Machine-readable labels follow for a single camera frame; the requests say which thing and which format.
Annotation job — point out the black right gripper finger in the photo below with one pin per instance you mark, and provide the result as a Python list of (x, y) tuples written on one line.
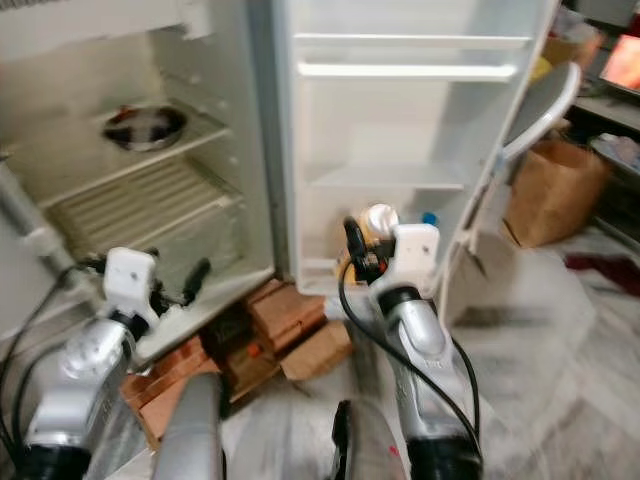
[(355, 243)]

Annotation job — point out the amber sauce bottle white cap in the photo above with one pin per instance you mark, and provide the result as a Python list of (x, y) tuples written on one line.
[(380, 220)]

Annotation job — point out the fridge door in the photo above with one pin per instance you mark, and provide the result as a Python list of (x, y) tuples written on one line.
[(410, 130)]

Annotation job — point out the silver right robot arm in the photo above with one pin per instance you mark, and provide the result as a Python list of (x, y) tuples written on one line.
[(425, 345)]

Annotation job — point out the white fridge door shelf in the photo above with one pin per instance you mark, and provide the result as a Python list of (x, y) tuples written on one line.
[(390, 178), (410, 70)]

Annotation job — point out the clear fridge shelf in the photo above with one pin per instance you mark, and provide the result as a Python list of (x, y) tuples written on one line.
[(80, 165)]

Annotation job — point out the grey fridge cabinet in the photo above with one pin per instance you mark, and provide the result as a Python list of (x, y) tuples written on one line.
[(80, 40)]

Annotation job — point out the blue capped bottle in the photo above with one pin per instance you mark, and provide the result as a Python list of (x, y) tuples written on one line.
[(428, 218)]

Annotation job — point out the dark block orange mark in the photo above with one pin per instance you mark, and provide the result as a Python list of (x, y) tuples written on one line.
[(245, 355)]

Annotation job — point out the ribbed crisper drawer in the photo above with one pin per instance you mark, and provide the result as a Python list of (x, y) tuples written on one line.
[(140, 200)]

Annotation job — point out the grey robot left leg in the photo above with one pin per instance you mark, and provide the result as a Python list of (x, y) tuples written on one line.
[(192, 440)]

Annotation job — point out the grey robot leg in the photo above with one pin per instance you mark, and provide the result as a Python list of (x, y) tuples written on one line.
[(365, 450), (192, 440)]

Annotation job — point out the grey pipe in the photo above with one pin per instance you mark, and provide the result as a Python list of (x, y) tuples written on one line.
[(40, 225)]

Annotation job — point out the dark metal bowl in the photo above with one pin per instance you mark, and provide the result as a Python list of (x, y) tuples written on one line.
[(145, 128)]

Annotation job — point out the grey robot right leg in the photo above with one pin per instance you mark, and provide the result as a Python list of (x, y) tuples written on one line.
[(365, 450)]

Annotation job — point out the brown paper bag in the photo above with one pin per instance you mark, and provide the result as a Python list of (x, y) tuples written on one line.
[(555, 195)]

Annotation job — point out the dark red cloth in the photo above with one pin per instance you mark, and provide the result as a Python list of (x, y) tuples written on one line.
[(600, 268)]

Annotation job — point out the metal shelf rack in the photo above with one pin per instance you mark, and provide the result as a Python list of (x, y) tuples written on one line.
[(620, 150)]

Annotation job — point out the glowing TV screen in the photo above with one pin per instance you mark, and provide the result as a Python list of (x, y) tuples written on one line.
[(622, 60)]

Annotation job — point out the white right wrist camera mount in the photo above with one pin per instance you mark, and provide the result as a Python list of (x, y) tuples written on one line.
[(418, 255)]

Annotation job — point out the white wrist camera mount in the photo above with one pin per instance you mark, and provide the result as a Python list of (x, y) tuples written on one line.
[(418, 255), (130, 280)]

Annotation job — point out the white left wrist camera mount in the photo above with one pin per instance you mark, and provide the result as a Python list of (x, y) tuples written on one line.
[(130, 280)]

